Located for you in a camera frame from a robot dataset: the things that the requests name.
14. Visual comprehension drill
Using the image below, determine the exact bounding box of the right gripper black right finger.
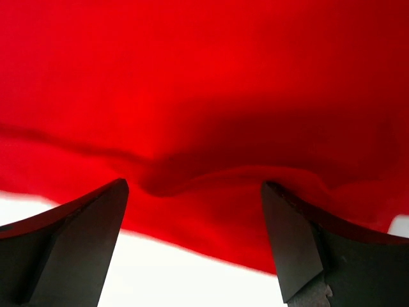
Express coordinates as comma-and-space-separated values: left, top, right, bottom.
261, 182, 408, 306

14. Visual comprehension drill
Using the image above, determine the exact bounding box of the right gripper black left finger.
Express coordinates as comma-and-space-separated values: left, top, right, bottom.
1, 178, 129, 307

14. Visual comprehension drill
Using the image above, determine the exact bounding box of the red t-shirt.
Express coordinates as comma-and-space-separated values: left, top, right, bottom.
1, 1, 408, 273

